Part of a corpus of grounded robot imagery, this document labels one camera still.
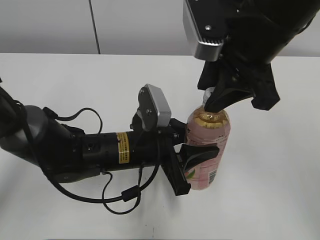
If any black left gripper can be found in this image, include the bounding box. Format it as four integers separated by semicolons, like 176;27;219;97
129;118;220;196

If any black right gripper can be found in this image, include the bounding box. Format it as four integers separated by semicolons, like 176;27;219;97
197;0;300;112

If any white bottle cap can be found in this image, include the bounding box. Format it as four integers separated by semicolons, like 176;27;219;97
202;87;215;107

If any pink label tea bottle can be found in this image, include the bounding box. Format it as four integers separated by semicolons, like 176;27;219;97
183;102;232;191

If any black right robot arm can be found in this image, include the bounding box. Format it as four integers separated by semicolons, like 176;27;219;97
197;0;320;113

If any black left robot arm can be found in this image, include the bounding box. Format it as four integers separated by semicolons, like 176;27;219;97
0;84;220;196

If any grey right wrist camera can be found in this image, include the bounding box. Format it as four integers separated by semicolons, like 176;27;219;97
182;0;227;62

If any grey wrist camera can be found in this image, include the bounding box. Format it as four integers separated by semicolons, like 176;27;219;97
182;0;227;62
137;83;172;132

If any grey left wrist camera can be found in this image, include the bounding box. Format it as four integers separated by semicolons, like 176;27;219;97
137;83;172;132

